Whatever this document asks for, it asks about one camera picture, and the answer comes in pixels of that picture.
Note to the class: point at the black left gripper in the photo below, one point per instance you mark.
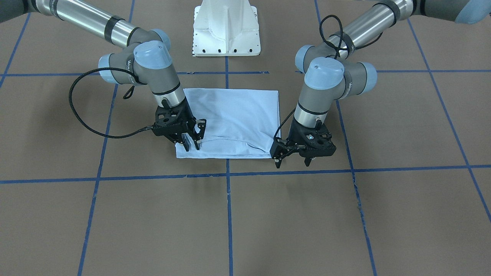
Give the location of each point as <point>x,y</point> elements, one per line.
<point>294,134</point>

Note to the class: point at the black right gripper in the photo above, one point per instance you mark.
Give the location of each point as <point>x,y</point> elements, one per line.
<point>190,119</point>

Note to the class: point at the light blue t-shirt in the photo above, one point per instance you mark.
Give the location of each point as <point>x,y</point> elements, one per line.
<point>241,123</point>

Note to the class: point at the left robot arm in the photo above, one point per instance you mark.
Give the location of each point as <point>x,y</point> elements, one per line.
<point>329,76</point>

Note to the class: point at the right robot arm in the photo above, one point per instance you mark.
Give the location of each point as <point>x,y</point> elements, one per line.
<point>144,60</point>

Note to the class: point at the brown paper table cover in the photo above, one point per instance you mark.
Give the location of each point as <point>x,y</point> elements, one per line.
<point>406,193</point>

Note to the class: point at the white central robot pedestal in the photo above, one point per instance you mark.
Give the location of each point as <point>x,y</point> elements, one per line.
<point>225,28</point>

